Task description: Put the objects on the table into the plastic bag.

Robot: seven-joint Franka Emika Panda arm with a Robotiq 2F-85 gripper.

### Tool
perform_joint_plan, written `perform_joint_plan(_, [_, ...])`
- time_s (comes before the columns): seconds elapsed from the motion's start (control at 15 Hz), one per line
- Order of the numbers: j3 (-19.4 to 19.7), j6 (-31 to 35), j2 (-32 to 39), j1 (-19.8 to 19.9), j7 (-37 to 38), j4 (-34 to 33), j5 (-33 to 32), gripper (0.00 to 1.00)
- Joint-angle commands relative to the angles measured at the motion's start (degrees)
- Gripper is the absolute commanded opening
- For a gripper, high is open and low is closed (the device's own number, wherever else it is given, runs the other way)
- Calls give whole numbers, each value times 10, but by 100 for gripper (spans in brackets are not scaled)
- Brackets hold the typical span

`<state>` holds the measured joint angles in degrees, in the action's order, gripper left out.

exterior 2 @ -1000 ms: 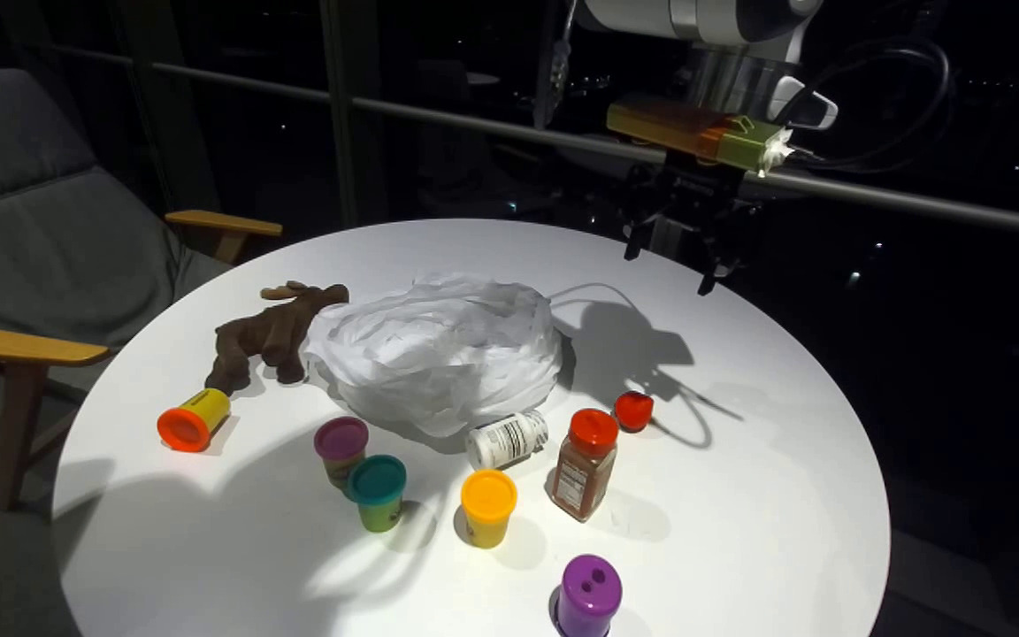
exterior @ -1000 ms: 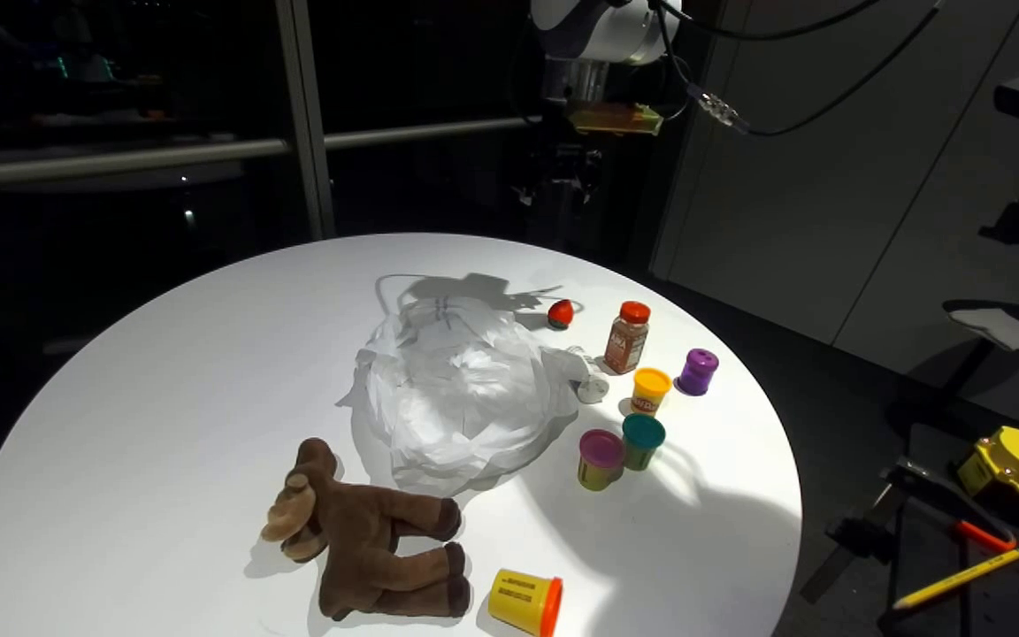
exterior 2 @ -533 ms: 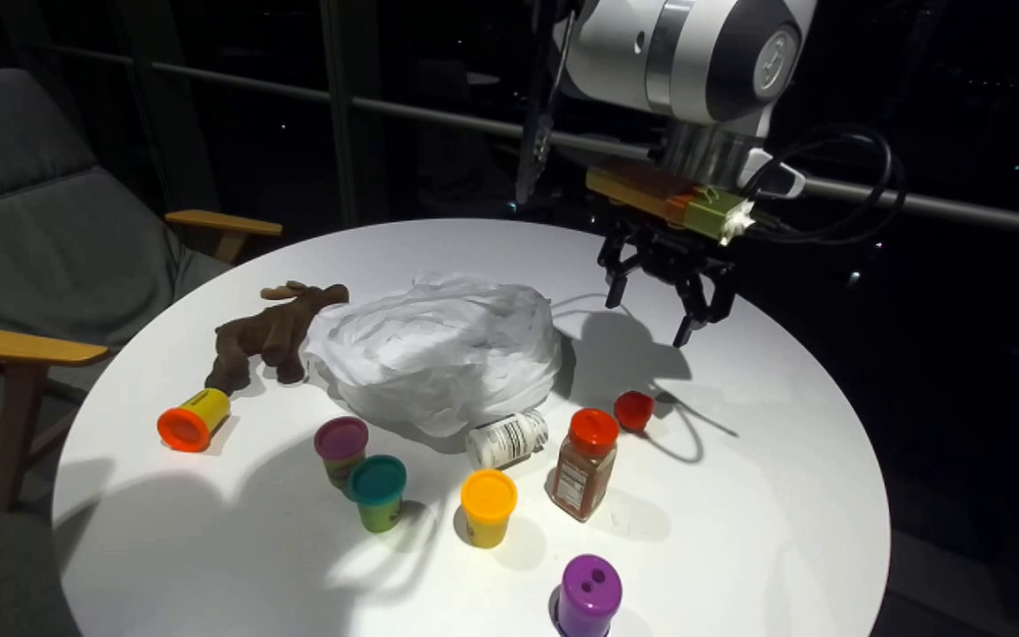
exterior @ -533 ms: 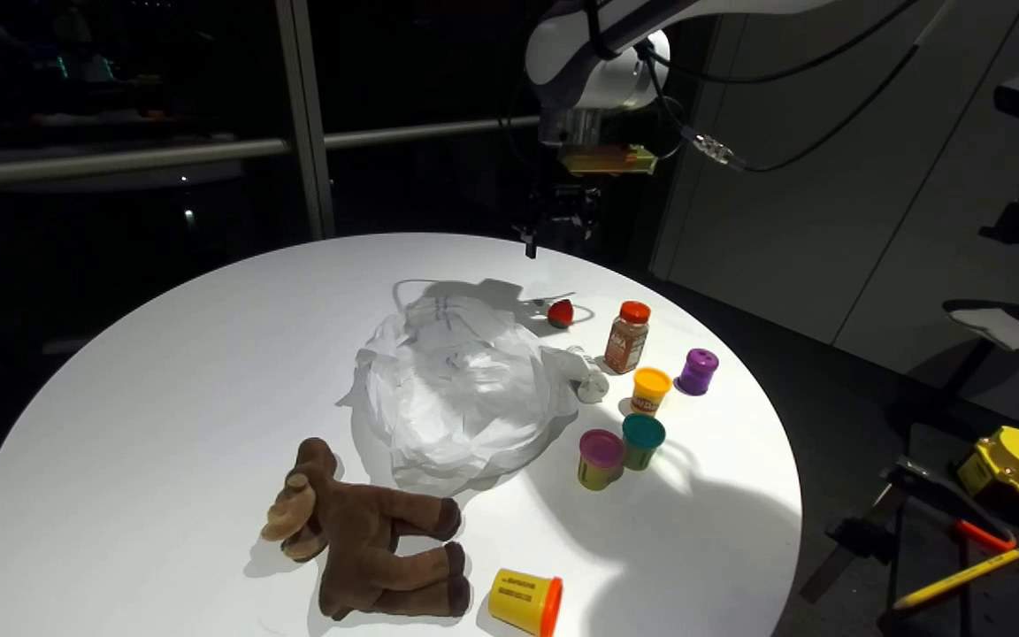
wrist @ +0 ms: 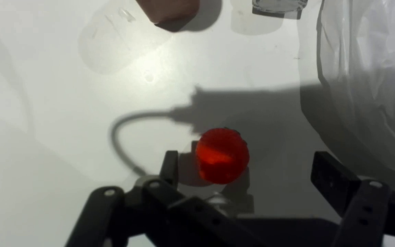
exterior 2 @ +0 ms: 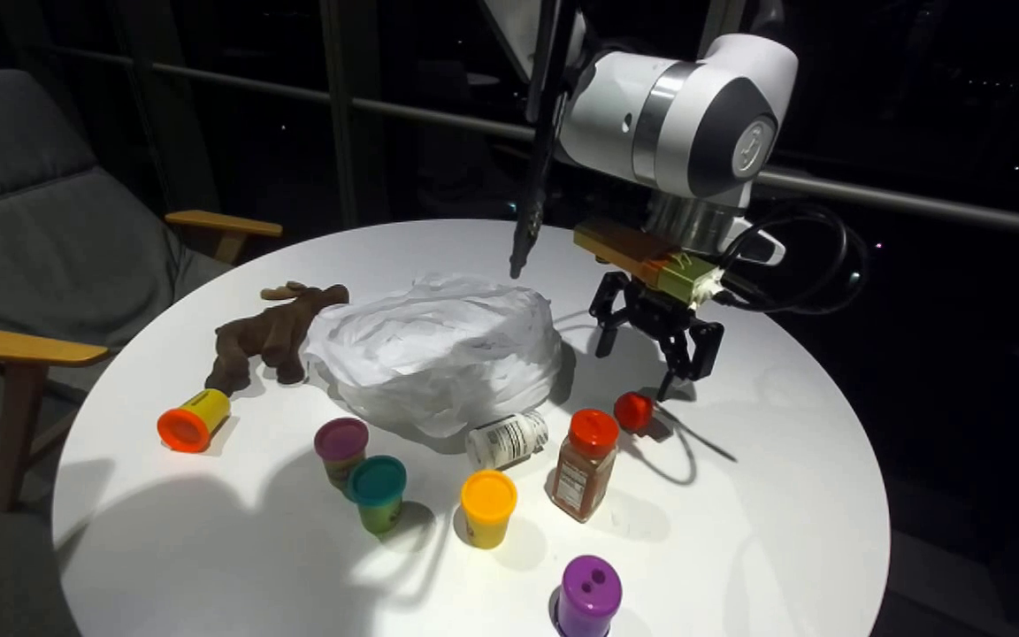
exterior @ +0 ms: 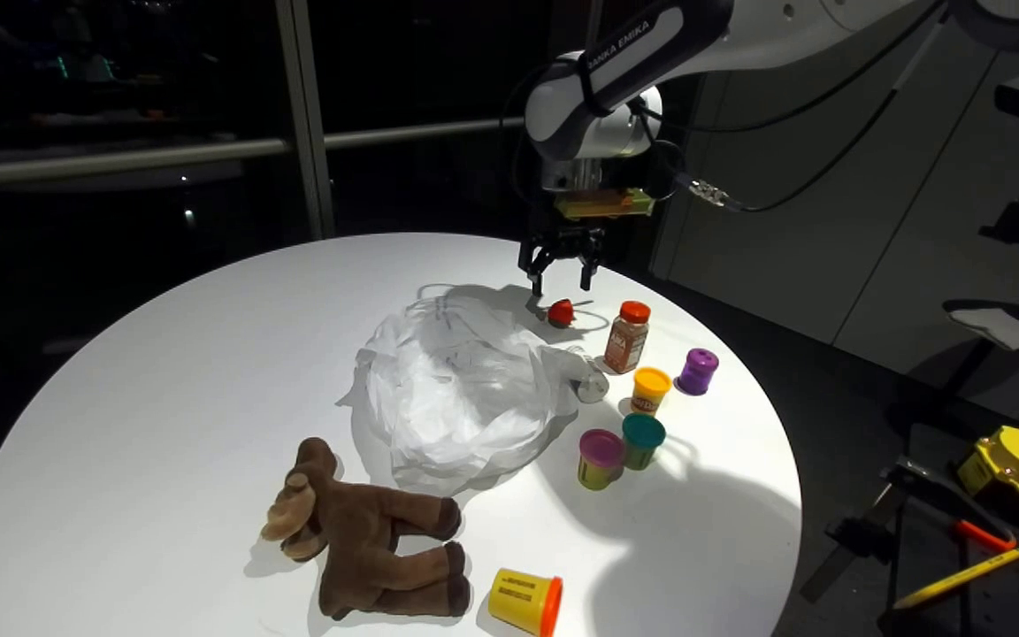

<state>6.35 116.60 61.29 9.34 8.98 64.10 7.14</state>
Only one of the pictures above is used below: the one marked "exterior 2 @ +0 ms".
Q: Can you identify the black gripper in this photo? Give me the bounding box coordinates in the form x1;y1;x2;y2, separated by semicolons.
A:
588;270;730;404

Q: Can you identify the small red round toy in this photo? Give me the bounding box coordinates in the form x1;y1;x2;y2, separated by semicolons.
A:
612;391;657;436

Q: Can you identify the spice bottle with orange cap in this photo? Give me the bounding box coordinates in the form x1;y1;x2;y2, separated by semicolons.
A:
544;407;627;524

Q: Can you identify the clear small jar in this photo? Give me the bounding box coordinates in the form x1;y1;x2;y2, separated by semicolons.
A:
462;407;553;472

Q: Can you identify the white plastic bag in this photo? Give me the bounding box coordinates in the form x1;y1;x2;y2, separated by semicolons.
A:
299;276;577;453

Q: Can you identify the purple container with holed lid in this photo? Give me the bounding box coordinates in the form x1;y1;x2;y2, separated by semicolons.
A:
553;554;627;637

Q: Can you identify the grey window railing bar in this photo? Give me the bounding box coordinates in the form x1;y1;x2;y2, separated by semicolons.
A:
54;44;1019;248

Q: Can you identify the tub with teal lid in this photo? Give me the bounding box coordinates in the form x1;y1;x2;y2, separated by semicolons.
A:
345;453;410;536

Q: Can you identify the tub with magenta lid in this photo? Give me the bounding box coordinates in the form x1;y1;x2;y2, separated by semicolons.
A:
310;415;371;490

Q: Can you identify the brown moose plush toy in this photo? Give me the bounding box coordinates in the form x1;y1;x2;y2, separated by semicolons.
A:
202;280;355;397

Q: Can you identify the yellow tub with orange lid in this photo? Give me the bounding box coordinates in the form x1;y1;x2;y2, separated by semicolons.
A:
156;385;235;456

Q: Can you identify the grey armchair with wooden armrests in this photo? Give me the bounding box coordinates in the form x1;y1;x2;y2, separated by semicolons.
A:
0;64;291;517

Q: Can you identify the brown green wrist camera box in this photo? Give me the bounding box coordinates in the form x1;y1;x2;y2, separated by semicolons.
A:
571;220;730;308

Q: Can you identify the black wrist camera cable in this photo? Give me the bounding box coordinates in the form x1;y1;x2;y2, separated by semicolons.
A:
719;208;874;319

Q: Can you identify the black cable with metal connector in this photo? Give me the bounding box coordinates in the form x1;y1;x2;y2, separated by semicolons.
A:
507;0;573;285

